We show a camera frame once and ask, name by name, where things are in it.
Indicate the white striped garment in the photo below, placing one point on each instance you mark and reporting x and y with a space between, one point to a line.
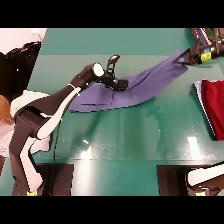
4 145

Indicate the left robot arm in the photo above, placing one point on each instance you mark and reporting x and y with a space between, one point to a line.
58 110

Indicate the brown garment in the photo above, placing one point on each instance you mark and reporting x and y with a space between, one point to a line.
4 111

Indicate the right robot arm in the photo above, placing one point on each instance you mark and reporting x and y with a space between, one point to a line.
206 175

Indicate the purple T-shirt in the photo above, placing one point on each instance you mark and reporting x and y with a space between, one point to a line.
133 91

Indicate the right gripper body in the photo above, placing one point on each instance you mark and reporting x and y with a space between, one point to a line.
196 55

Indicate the red garment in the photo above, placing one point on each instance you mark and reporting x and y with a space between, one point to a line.
216 110

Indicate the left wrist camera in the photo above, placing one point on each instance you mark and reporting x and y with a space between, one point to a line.
111 65

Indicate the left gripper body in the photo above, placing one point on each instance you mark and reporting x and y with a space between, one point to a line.
116 84

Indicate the black garment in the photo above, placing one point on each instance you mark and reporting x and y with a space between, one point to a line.
13 73

